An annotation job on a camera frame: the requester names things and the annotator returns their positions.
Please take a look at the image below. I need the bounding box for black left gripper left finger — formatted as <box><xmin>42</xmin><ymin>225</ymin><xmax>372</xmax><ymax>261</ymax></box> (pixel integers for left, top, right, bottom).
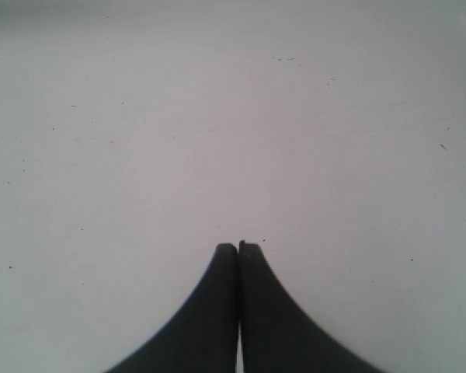
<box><xmin>110</xmin><ymin>243</ymin><xmax>238</xmax><ymax>373</ymax></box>

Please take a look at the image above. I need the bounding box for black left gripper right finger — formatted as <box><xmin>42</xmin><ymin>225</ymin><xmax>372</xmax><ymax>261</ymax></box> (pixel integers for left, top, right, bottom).
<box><xmin>238</xmin><ymin>241</ymin><xmax>380</xmax><ymax>373</ymax></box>

